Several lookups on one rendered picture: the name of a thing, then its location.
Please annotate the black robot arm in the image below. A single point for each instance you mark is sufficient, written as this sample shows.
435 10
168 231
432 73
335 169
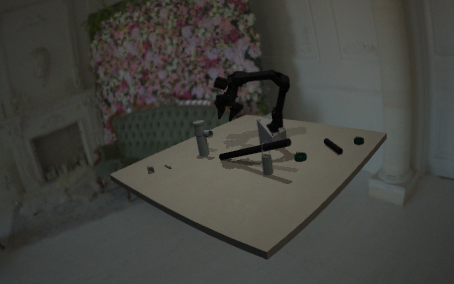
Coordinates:
239 78

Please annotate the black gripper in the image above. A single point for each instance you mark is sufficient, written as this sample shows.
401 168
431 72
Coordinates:
233 110

